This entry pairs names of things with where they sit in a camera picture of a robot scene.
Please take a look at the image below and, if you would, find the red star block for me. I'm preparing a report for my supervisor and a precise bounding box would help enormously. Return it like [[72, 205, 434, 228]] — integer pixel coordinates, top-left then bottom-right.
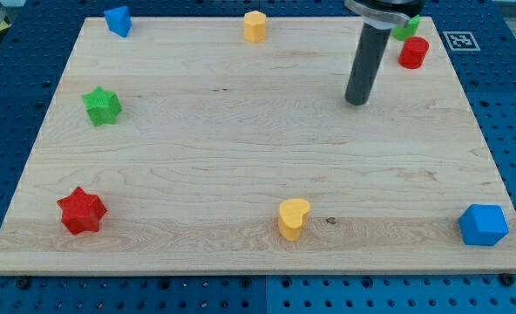
[[57, 187, 107, 235]]

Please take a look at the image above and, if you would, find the black bolt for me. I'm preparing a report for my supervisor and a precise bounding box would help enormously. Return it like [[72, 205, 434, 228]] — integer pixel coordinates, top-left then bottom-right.
[[16, 276, 31, 290], [499, 273, 515, 287]]

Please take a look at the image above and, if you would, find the green star block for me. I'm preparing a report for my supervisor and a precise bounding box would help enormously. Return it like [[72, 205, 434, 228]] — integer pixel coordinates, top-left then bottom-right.
[[82, 86, 122, 126]]

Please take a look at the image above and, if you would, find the black bolt left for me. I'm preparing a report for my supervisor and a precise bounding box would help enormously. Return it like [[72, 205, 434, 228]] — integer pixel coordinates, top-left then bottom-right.
[[16, 276, 31, 290]]

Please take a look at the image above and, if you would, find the yellow hexagon block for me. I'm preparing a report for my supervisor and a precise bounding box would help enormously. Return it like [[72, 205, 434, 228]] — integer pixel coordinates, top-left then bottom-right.
[[243, 10, 267, 43]]

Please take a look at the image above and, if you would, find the black bolt right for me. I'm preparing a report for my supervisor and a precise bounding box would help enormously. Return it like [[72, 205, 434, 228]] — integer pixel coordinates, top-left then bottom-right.
[[499, 273, 515, 287]]

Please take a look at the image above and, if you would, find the red cylinder block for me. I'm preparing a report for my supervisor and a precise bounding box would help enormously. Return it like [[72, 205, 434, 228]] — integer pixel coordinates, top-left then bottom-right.
[[398, 37, 430, 69]]

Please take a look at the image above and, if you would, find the fiducial marker tag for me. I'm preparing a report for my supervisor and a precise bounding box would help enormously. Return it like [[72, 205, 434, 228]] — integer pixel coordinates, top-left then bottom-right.
[[443, 31, 480, 51]]

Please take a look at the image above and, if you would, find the blue triangle block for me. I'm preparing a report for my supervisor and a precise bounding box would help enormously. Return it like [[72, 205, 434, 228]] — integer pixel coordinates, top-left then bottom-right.
[[104, 6, 132, 38]]

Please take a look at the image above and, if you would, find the wooden board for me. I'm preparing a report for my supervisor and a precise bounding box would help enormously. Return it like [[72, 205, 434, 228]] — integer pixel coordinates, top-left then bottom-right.
[[0, 17, 516, 276]]

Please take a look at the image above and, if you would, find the yellow heart block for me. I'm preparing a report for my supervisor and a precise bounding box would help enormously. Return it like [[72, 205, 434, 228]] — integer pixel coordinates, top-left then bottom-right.
[[277, 198, 311, 242]]

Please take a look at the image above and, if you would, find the blue cube block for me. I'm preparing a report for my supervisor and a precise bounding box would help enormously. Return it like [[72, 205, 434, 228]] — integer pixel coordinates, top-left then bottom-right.
[[458, 204, 509, 246]]

